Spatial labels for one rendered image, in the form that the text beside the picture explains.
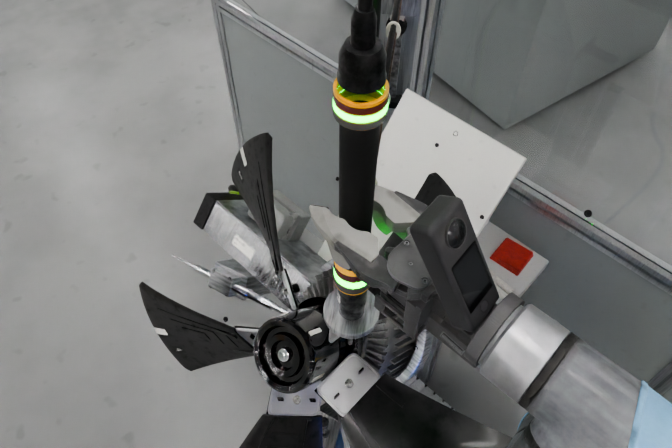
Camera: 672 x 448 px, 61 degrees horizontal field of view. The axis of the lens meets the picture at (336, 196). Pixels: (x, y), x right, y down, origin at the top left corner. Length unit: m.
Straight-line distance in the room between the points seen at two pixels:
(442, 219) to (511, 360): 0.13
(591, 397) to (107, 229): 2.44
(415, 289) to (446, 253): 0.07
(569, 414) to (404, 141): 0.70
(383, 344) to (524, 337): 0.54
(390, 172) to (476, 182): 0.17
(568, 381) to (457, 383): 1.78
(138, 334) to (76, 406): 0.32
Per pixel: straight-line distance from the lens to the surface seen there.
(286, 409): 1.02
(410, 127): 1.09
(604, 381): 0.50
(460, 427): 0.92
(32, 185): 3.07
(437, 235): 0.44
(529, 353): 0.49
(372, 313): 0.72
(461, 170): 1.05
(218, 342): 1.09
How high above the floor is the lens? 2.07
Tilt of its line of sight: 51 degrees down
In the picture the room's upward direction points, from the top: straight up
